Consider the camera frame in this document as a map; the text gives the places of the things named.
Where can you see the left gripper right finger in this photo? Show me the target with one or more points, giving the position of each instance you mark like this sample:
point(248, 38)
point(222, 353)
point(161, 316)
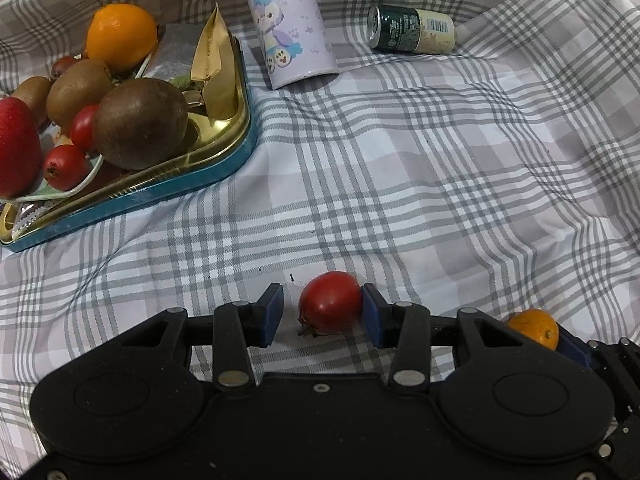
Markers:
point(410, 330)

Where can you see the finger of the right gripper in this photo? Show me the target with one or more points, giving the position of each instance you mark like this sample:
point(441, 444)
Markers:
point(616, 364)

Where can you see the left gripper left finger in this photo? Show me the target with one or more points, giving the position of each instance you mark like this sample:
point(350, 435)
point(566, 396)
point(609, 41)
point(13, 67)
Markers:
point(233, 328)

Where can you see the orange tangerine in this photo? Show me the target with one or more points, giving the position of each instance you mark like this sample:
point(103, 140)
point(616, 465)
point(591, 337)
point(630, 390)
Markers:
point(537, 325)

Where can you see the teal gold metal tray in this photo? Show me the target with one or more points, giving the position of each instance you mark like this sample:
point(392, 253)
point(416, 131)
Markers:
point(213, 152)

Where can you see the grey plaid cloth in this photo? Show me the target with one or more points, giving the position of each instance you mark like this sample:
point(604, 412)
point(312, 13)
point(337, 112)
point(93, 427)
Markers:
point(503, 176)

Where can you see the large brown round fruit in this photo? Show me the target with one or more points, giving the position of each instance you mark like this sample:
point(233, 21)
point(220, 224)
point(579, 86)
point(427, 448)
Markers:
point(140, 123)

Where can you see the small red tomato in tray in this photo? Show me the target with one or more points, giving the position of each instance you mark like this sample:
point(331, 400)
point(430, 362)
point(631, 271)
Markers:
point(65, 167)

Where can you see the gold paper packet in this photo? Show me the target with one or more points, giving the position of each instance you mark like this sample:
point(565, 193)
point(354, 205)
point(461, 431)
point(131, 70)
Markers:
point(213, 68)

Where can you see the white plate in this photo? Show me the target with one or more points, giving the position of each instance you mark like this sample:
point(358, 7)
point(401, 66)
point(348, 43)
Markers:
point(42, 190)

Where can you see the red apple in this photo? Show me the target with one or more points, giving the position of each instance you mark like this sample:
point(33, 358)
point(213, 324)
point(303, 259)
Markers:
point(20, 148)

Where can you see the brown kiwi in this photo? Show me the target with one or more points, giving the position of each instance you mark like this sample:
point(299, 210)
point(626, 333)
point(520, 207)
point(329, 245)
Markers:
point(85, 83)
point(34, 91)

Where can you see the purple cartoon bottle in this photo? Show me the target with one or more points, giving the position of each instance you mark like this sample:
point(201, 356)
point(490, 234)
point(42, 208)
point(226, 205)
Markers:
point(293, 40)

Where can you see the green cream can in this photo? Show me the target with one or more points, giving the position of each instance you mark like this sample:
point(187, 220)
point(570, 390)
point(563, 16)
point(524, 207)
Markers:
point(408, 30)

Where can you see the orange in tray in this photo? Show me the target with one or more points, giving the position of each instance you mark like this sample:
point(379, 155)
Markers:
point(121, 35)

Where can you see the small dark red fruit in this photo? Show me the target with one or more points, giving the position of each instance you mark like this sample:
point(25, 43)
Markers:
point(60, 66)

